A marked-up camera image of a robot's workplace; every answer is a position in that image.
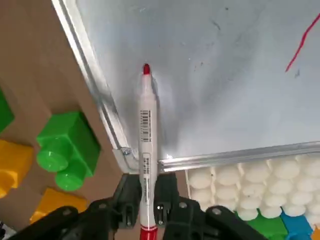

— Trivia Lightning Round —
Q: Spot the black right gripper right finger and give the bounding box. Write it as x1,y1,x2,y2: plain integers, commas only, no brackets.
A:
154,172,269,240

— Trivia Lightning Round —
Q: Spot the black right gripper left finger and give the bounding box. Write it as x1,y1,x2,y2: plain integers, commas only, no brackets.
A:
7,173,142,240

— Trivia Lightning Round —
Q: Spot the green two-stud block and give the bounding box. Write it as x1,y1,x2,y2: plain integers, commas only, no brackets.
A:
233,211,289,240
36,111,102,192
0,87,16,135

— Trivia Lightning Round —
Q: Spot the red-capped whiteboard pen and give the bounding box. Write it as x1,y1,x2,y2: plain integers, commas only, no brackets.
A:
136,63,160,240

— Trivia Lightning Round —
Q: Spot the blue three-stud block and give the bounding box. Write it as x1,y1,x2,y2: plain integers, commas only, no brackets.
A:
279,211,316,240

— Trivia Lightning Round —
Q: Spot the white studded baseplate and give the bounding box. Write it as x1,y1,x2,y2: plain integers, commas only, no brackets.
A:
184,152,320,227

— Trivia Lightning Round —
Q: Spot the yellow two-stud block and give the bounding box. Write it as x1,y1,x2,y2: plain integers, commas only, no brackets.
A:
29,187,89,225

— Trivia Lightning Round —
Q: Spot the yellow block with tag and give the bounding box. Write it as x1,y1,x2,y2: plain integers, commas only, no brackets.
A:
0,139,35,200

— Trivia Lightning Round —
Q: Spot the whiteboard with metal frame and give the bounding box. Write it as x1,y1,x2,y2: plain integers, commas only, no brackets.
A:
51,0,320,175

